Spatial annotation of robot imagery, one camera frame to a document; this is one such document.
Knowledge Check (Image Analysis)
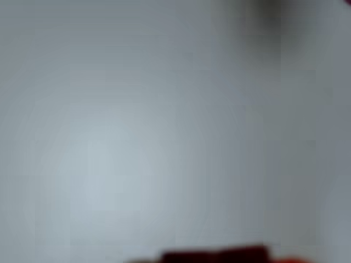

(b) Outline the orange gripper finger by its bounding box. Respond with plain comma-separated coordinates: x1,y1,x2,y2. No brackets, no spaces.
271,255,312,263

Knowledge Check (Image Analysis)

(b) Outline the small red toy piece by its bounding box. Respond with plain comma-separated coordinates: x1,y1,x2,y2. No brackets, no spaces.
160,244,273,263

